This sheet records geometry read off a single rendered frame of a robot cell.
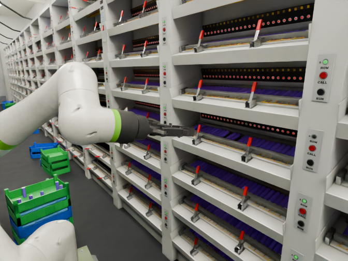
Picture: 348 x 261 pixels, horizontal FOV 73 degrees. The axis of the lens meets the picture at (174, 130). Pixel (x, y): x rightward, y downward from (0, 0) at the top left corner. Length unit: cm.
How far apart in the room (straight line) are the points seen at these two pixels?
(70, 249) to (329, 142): 86
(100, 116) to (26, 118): 26
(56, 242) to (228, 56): 85
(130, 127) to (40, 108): 26
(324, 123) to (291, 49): 23
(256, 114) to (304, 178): 24
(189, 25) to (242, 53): 44
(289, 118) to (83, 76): 60
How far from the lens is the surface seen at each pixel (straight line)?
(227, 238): 117
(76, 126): 59
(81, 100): 62
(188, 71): 122
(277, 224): 96
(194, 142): 106
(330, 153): 76
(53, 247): 89
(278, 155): 90
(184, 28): 121
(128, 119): 64
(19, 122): 82
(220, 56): 93
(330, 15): 76
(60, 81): 67
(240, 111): 88
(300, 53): 78
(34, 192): 180
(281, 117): 80
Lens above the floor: 108
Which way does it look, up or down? 14 degrees down
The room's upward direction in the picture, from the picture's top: straight up
